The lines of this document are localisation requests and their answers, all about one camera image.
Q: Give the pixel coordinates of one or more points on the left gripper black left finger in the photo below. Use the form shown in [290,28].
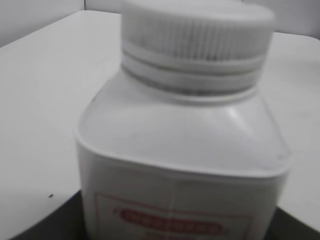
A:
[65,223]

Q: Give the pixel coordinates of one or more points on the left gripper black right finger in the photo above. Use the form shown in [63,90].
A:
[286,227]

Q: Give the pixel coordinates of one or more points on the white strawberry yogurt bottle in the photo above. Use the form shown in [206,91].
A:
[157,165]

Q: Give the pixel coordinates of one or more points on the white ribbed bottle cap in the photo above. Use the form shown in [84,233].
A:
[203,47]

